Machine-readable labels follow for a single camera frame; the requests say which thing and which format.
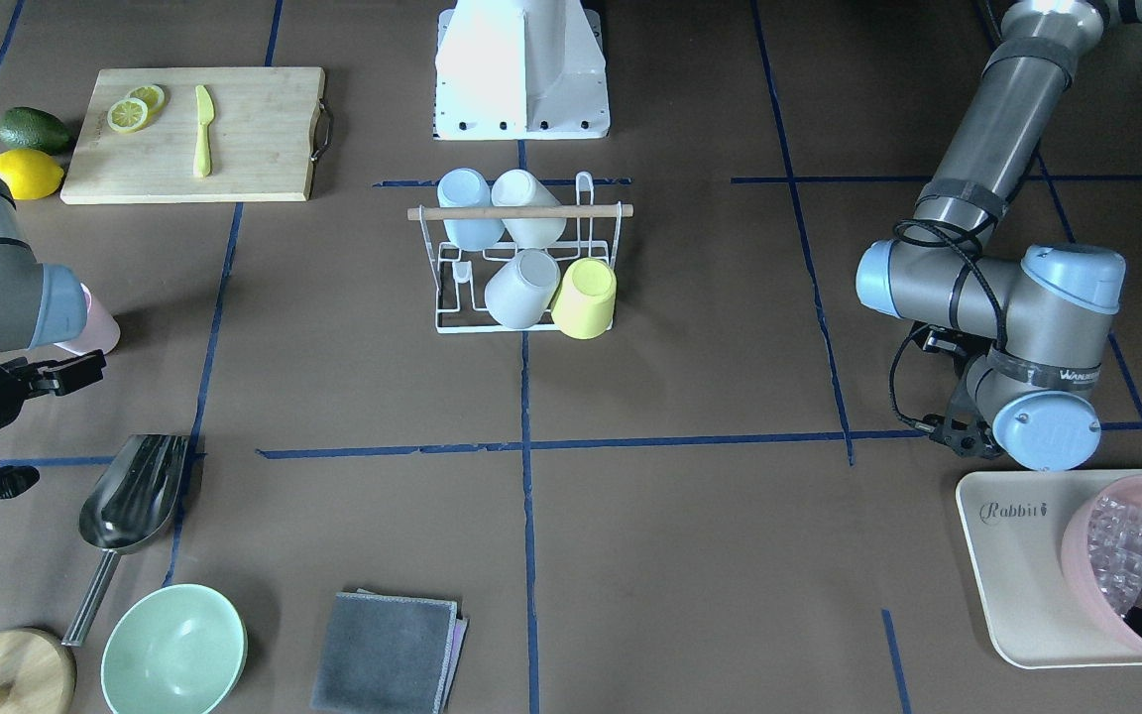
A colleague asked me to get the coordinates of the yellow cup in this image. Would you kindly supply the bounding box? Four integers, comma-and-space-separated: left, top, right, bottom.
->
550, 258, 617, 339

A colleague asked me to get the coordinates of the light blue cup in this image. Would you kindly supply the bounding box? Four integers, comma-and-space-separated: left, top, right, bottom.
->
436, 168, 505, 252

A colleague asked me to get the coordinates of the green avocado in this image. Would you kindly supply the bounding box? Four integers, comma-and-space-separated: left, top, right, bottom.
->
0, 107, 73, 157

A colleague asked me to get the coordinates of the pink bowl with ice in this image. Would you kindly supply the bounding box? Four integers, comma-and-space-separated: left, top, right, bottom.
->
1060, 473, 1142, 656

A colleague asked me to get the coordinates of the grey folded cloth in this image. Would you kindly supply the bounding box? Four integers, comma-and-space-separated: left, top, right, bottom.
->
311, 589, 471, 713

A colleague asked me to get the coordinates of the stainless steel scoop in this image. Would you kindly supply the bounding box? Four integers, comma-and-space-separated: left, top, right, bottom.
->
61, 434, 187, 648

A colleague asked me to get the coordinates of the yellow plastic knife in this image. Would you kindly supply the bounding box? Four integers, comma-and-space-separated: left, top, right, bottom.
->
193, 85, 216, 178

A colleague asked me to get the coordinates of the cream white cup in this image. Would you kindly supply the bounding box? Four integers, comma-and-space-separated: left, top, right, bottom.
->
491, 169, 566, 250

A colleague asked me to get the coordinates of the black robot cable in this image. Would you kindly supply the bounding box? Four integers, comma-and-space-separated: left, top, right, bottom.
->
888, 218, 1008, 432

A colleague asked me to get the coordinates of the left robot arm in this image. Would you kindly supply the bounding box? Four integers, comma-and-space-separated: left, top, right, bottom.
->
857, 1, 1142, 471

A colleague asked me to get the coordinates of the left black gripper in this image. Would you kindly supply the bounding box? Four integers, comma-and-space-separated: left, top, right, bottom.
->
917, 324, 1003, 458

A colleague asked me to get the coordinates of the beige serving tray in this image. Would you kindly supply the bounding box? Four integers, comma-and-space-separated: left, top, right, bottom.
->
956, 470, 1142, 669

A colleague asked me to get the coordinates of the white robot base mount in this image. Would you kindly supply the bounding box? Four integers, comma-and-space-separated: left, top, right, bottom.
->
432, 1, 612, 141

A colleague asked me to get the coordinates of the grey cup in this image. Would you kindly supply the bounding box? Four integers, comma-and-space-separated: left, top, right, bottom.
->
485, 249, 561, 330

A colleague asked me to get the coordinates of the pink cup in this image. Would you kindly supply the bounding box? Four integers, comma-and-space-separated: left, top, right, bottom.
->
55, 284, 121, 354

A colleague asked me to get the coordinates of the mint green bowl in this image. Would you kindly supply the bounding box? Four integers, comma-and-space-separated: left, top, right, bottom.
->
100, 584, 248, 713

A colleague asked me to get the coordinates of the white wire cup rack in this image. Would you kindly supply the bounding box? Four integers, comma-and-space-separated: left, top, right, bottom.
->
407, 173, 634, 334

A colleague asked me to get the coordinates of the whole yellow lemon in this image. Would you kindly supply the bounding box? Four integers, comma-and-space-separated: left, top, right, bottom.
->
0, 149, 66, 200

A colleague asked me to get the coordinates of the lemon slice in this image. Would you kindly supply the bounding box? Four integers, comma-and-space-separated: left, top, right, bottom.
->
126, 85, 168, 117
107, 96, 153, 134

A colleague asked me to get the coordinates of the bamboo cutting board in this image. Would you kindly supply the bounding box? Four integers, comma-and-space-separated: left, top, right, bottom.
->
61, 66, 330, 206

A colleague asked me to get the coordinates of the wooden mug tree stand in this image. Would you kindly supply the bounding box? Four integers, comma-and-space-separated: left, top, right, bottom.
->
0, 628, 75, 713

